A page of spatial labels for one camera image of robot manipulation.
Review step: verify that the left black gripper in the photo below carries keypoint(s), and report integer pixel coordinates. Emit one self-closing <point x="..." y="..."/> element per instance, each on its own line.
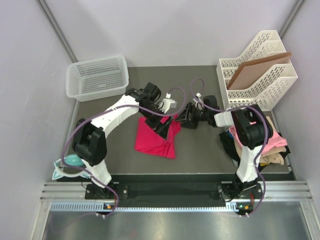
<point x="162" y="129"/>

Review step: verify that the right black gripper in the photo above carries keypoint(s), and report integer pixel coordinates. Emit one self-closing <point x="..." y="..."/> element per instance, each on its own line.
<point x="189" y="123"/>

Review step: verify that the red t shirt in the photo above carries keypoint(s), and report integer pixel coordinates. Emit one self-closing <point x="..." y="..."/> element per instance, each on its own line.
<point x="148" y="142"/>

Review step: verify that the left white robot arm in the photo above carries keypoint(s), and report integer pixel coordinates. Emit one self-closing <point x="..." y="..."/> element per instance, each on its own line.
<point x="89" y="141"/>

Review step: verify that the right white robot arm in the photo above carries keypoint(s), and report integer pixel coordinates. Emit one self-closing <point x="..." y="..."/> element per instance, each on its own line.
<point x="252" y="129"/>

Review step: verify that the black folded t shirt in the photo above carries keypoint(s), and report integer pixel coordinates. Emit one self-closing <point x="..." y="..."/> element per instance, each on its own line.
<point x="227" y="141"/>

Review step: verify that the brown cardboard sheet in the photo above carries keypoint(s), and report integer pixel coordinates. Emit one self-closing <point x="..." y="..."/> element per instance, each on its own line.
<point x="249" y="72"/>

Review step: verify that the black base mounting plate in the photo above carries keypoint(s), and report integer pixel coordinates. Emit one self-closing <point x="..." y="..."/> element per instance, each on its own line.
<point x="172" y="190"/>

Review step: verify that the white perforated plastic basket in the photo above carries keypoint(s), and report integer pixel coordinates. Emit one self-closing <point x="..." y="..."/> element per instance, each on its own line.
<point x="97" y="78"/>

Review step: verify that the pink folded t shirt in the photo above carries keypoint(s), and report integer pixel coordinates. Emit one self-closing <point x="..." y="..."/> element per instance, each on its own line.
<point x="276" y="143"/>

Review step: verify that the beige folded t shirt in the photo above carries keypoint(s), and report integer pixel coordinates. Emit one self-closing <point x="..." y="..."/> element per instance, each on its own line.
<point x="275" y="158"/>

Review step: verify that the teal and white hanger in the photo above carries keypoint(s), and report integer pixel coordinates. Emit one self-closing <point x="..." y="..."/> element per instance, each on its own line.
<point x="69" y="169"/>

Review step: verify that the cream perforated file organizer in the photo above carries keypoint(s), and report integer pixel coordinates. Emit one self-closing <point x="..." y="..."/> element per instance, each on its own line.
<point x="270" y="87"/>

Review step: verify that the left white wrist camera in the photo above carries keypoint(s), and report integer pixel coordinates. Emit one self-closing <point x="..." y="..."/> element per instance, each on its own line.
<point x="166" y="104"/>

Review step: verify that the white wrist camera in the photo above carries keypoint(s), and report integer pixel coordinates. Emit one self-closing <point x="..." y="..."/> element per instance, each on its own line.
<point x="166" y="104"/>
<point x="198" y="98"/>

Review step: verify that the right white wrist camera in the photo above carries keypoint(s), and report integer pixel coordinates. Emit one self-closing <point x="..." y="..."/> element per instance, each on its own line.
<point x="198" y="98"/>

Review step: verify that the aluminium frame rail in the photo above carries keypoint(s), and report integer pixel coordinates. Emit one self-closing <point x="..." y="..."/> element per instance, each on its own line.
<point x="276" y="191"/>

